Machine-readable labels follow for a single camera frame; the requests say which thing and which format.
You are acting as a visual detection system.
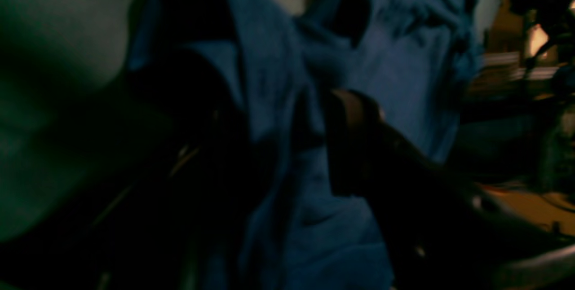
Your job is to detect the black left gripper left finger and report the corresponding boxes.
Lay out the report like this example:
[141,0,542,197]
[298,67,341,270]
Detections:
[0,106,252,290]

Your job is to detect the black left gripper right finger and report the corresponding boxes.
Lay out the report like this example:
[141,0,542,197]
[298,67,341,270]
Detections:
[323,90,574,290]

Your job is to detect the blue t-shirt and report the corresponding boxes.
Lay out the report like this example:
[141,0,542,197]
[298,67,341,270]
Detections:
[127,0,479,290]

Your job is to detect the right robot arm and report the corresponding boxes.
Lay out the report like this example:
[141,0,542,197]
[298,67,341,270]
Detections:
[510,0,575,98]

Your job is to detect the teal table cloth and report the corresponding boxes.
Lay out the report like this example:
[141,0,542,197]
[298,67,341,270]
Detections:
[1,0,188,174]

